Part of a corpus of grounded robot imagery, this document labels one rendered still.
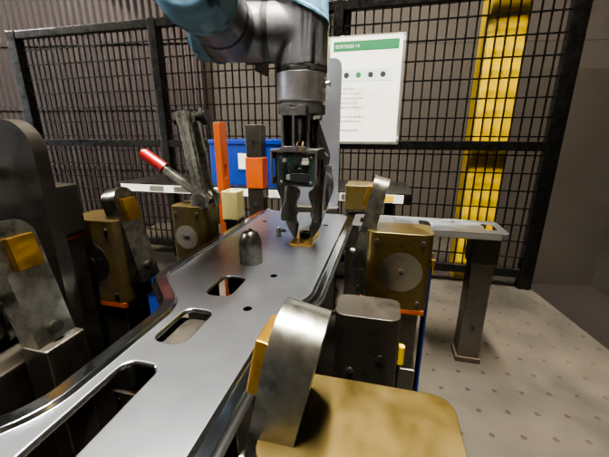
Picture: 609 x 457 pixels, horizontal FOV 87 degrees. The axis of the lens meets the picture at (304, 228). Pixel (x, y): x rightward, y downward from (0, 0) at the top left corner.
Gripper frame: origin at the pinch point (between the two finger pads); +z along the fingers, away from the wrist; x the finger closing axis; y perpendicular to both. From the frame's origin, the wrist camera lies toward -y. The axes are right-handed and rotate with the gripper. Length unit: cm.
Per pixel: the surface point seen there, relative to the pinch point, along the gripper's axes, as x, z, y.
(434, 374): 26.0, 31.6, -7.4
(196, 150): -19.1, -13.1, 1.1
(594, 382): 57, 31, -13
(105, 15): -188, -96, -171
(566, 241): 156, 64, -228
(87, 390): -6.9, 1.9, 37.9
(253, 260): -4.0, 1.0, 13.7
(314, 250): 3.0, 1.8, 5.9
